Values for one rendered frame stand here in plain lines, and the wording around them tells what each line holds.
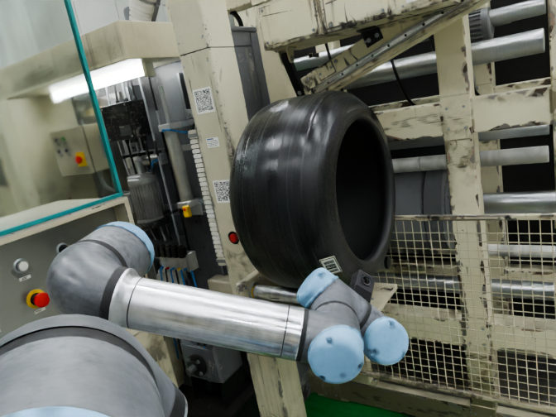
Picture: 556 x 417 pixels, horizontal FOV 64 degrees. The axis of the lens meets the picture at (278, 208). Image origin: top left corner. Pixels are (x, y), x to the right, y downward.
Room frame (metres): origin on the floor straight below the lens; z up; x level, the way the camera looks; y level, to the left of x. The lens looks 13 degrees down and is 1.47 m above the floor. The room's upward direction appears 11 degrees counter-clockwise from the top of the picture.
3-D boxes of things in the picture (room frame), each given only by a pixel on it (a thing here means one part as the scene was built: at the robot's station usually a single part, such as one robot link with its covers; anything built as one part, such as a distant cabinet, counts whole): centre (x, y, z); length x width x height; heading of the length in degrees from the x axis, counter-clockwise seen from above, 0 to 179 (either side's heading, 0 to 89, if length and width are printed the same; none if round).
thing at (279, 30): (1.52, -0.37, 1.71); 0.61 x 0.25 x 0.15; 55
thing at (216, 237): (1.51, 0.21, 1.19); 0.05 x 0.04 x 0.48; 145
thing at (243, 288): (1.46, 0.05, 0.90); 0.40 x 0.03 x 0.10; 145
